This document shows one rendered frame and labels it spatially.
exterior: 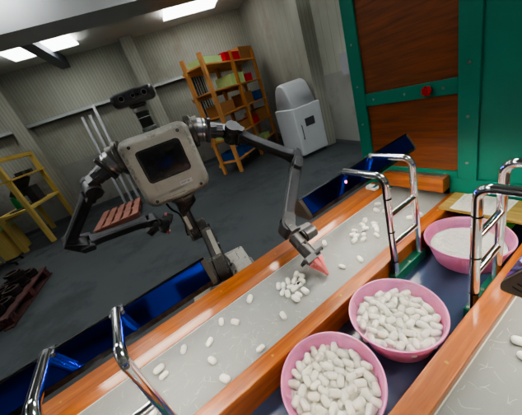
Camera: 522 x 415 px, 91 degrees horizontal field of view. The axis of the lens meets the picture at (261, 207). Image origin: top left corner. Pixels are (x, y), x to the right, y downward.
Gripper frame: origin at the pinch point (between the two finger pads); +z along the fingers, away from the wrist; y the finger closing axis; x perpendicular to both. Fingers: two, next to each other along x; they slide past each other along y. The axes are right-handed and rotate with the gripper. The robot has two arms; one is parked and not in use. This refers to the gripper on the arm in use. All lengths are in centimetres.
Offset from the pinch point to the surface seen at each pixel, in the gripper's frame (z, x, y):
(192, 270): -21, -27, -43
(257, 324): -2.4, 4.7, -32.2
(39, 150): -645, 384, -154
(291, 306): 0.9, 2.2, -18.9
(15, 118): -694, 325, -156
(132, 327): -18, -25, -61
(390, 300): 19.8, -11.9, 4.7
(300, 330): 8.3, -7.1, -24.2
